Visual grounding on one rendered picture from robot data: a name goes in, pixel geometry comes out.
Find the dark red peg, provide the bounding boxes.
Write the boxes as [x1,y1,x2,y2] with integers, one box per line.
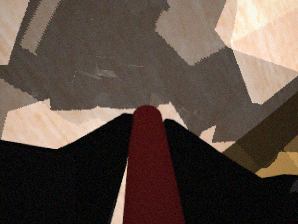
[122,104,185,224]

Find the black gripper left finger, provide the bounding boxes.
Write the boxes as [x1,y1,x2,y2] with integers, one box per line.
[0,112,133,224]

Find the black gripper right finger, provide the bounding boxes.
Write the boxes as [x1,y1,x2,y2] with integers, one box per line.
[164,117,298,224]

